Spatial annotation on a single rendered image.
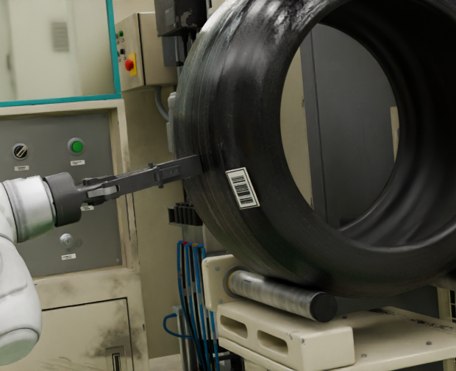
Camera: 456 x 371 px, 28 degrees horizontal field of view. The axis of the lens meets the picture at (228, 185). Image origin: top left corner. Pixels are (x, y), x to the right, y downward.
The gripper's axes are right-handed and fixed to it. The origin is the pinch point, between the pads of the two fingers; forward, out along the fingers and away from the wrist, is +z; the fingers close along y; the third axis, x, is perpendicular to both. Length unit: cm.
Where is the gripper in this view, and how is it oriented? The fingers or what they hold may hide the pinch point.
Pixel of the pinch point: (178, 169)
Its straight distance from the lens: 140.2
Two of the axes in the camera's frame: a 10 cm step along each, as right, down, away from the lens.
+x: 2.2, 9.7, 1.0
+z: 9.0, -2.4, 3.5
